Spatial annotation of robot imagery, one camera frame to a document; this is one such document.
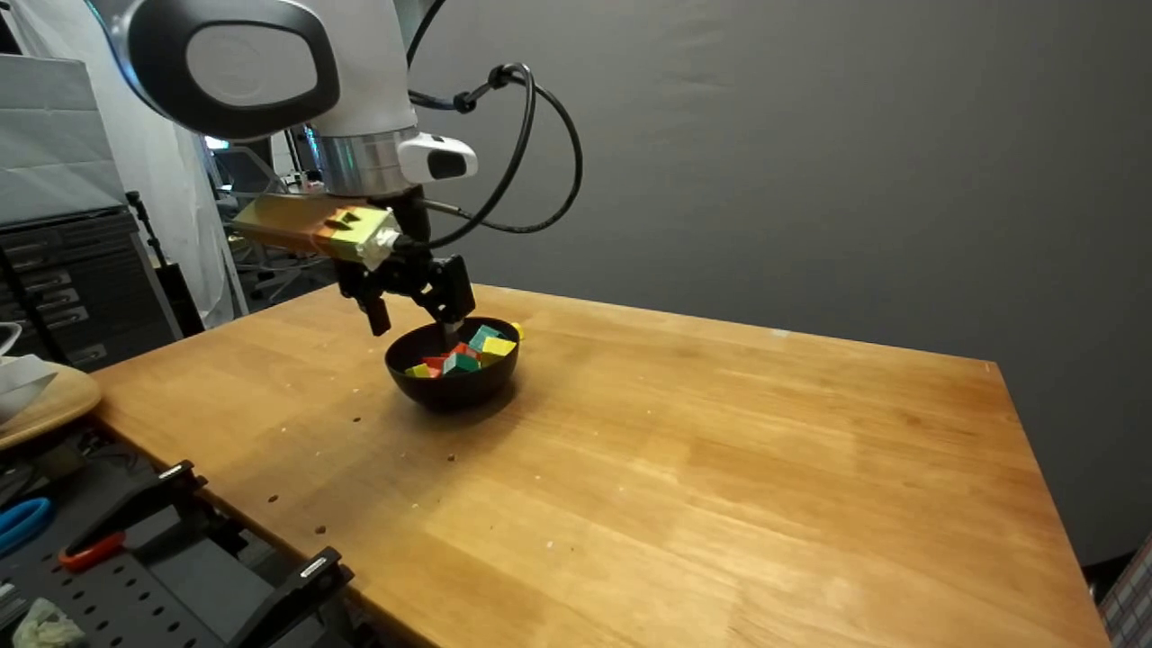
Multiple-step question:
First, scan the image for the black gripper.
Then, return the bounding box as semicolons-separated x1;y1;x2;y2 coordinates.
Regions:
337;188;477;335

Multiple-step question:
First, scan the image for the yellow-green cube block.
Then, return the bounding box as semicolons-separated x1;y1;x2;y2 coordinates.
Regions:
404;365;436;380

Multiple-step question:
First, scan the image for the black bowl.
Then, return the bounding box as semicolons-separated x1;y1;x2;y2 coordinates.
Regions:
386;316;523;411

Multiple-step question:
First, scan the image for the red triangular prism block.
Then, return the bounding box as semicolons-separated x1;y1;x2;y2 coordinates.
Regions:
443;346;479;376

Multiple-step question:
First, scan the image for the teal cube block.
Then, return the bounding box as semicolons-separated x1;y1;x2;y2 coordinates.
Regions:
470;324;501;350

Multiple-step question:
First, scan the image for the yellow pentagon block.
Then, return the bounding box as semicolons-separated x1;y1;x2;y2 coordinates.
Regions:
479;340;519;358

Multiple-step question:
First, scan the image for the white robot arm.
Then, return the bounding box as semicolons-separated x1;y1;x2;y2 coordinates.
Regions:
88;0;479;335

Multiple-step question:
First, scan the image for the black clamp bar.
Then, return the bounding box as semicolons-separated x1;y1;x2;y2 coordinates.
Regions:
229;549;353;648

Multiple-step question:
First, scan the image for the black equipment rack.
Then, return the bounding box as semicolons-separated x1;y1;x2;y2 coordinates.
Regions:
0;208;177;372

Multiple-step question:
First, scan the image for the round wooden side table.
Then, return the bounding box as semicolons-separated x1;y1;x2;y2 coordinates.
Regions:
0;365;101;449

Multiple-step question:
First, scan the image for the black pegboard cart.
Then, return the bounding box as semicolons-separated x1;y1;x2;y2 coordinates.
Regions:
0;430;363;648

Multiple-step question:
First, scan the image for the grey backdrop screen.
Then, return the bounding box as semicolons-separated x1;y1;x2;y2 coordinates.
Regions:
404;0;1152;561

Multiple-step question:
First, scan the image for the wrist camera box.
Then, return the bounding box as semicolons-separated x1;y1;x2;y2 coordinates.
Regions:
233;195;404;270

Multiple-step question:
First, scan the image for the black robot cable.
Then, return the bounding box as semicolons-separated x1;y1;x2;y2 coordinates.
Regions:
406;63;587;252

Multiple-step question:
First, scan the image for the orange handled clamp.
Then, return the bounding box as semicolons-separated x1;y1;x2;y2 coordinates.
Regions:
58;534;125;574

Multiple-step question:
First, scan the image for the blue scissors handle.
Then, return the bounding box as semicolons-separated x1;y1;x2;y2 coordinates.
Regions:
0;497;55;555

